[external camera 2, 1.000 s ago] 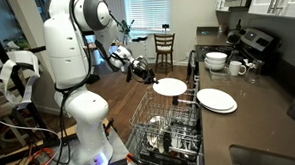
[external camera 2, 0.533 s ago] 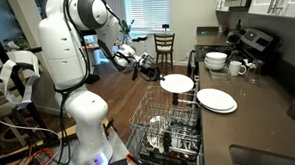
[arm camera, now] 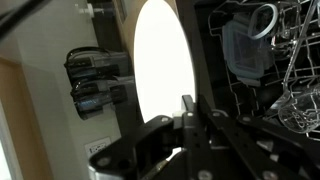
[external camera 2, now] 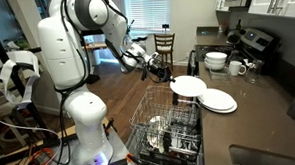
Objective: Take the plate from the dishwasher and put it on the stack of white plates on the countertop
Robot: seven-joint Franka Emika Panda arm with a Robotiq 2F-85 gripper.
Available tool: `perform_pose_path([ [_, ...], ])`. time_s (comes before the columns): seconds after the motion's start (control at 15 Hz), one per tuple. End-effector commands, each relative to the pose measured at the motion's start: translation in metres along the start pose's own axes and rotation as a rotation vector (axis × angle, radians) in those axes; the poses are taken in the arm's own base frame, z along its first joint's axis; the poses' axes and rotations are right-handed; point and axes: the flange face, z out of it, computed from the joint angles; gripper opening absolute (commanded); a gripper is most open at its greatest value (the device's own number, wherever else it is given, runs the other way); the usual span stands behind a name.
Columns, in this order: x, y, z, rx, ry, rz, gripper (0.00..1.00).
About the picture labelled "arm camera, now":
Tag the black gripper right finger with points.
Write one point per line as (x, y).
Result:
(253, 143)

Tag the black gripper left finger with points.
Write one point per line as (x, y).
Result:
(146, 146)

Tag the white dinner plate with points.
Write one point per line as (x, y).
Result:
(163, 60)

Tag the clear drinking glass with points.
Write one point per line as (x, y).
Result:
(300, 113)

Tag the plastic food container with lid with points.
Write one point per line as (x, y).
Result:
(246, 56)

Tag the white wall outlet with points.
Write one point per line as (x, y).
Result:
(97, 146)

